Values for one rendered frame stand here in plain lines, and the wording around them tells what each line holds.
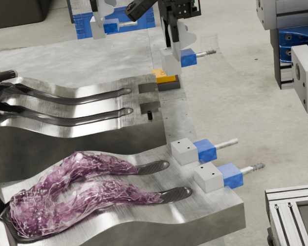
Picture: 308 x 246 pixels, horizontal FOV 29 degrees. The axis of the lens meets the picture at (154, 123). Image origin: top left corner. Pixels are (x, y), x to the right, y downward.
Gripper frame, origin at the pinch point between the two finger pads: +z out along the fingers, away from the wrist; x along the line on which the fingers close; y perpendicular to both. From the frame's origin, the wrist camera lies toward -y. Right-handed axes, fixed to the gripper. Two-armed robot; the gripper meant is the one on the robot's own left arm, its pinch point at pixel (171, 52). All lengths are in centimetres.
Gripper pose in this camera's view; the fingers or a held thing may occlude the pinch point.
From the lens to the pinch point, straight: 141.9
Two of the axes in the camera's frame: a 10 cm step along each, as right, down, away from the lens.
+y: 9.6, -2.4, 1.5
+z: 1.5, 8.8, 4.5
